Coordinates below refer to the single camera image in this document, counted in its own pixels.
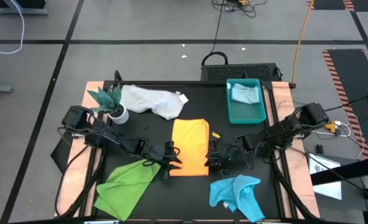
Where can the wooden side board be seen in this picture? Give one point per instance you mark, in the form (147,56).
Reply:
(73,183)
(282,91)

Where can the white printed sign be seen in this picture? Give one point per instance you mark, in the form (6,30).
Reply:
(327,189)

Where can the lime green microfiber towel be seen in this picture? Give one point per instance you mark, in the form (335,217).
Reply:
(125,189)

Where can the bright blue microfiber towel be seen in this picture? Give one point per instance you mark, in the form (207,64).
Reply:
(237,194)

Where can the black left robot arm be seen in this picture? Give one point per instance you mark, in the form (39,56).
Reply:
(109,135)

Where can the black frame beam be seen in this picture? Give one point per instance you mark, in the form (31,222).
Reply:
(342,172)

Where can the teal plastic bin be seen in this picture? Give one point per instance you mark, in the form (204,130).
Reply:
(246,113)

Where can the white label strip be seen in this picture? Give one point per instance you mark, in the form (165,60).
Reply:
(101,222)

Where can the orange microfiber towel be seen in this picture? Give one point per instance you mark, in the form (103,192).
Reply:
(190,146)

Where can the grey waffle weave towel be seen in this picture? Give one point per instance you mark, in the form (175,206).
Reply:
(149,101)

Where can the fake plant in white pot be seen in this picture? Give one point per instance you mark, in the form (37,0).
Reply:
(109,99)

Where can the small black block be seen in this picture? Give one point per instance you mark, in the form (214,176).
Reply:
(319,148)

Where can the black table frame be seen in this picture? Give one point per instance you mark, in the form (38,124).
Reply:
(187,82)

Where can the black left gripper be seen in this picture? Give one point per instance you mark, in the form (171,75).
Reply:
(159,154)

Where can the black flat sheet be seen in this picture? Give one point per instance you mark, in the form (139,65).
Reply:
(59,154)

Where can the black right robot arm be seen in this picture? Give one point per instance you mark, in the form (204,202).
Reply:
(289,127)

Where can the black hazard striped mat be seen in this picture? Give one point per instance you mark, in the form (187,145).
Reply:
(330,3)
(348,77)

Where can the black computer case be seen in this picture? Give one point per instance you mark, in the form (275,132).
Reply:
(240,72)

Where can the pale blue microfiber towel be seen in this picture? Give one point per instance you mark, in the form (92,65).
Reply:
(244,93)

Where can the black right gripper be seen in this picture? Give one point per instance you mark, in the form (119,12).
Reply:
(229,152)

